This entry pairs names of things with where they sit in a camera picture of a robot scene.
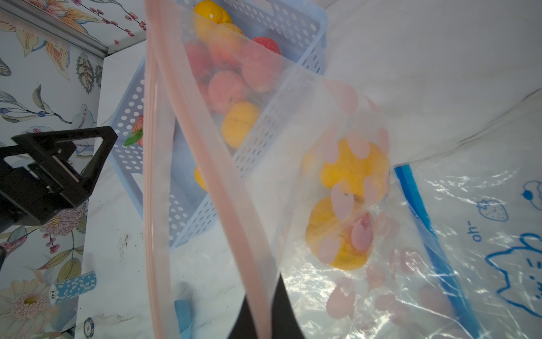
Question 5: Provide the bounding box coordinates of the light blue toy microphone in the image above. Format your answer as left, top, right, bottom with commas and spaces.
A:
174, 300, 193, 339

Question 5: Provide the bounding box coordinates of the yellow peach top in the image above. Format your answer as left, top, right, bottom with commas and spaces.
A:
193, 1, 232, 42

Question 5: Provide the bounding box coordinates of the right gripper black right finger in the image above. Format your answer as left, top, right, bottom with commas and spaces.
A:
272, 276, 305, 339

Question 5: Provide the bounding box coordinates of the clear pink zip-top bag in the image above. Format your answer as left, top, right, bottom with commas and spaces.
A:
143, 0, 429, 339

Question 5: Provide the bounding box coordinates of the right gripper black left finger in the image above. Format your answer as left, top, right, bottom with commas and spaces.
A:
228, 298, 254, 339

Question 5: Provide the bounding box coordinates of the pink peach with leaf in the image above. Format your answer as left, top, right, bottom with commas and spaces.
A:
124, 116, 143, 147

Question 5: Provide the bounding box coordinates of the clear blue zip-top bag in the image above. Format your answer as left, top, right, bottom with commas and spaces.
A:
395, 91, 541, 338

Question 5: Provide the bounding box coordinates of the orange red peach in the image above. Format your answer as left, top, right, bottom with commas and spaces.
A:
208, 23, 245, 70

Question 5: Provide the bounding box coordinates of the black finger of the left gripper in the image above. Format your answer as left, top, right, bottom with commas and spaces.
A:
1, 127, 117, 231

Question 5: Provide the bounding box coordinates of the blue perforated plastic basket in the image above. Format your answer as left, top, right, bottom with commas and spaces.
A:
109, 0, 330, 249

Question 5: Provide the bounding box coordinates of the blue patterned poker chip stack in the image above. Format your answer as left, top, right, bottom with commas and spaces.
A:
49, 271, 97, 305

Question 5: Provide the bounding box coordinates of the pink peach centre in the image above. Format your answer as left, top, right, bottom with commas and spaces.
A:
208, 71, 249, 115

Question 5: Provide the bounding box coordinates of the yellow peach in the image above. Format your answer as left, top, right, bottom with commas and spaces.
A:
193, 1, 232, 42
320, 138, 390, 201
305, 197, 374, 271
221, 102, 261, 149

